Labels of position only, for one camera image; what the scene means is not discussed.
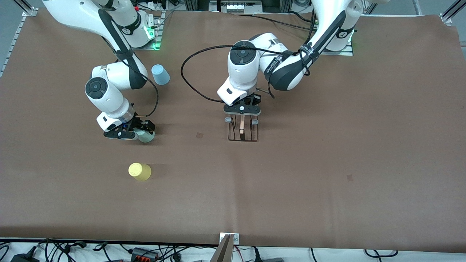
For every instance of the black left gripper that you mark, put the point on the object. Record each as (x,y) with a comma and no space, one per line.
(253,99)

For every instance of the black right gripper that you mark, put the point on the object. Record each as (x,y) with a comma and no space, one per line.
(138,123)

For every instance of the pale green plastic cup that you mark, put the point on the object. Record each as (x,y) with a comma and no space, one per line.
(147,137)

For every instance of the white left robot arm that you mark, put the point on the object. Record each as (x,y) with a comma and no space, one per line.
(247,69)

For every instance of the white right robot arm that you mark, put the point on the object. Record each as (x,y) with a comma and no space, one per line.
(109,94)

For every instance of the yellow plastic cup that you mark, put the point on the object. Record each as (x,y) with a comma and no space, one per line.
(139,171)

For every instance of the light blue plastic cup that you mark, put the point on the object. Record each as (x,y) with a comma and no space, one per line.
(161,75)

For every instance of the white terminal box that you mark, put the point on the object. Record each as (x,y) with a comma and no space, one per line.
(240,7)

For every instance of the large paper table cover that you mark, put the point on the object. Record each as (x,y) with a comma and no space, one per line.
(255,200)

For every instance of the white power strip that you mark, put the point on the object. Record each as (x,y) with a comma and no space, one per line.
(153,5)

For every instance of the black orange connector box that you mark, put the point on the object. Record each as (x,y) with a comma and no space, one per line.
(143,253)

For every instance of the black plug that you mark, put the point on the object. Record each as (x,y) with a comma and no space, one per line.
(256,254)

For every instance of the perforated metal strip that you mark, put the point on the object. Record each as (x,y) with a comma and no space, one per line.
(12,43)

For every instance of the black power adapter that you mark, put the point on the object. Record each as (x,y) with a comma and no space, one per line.
(23,258)

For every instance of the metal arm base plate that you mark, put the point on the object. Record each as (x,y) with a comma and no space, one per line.
(158,32)
(346,53)

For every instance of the black metal frame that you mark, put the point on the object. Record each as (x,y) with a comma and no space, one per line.
(196,4)

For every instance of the small metal bracket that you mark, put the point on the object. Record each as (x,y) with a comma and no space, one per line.
(236,238)

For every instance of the grey camera mount pole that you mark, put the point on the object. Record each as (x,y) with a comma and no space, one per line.
(222,253)

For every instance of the aluminium frame profile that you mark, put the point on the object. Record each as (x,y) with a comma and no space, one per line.
(417,7)
(371,6)
(25,8)
(451,14)

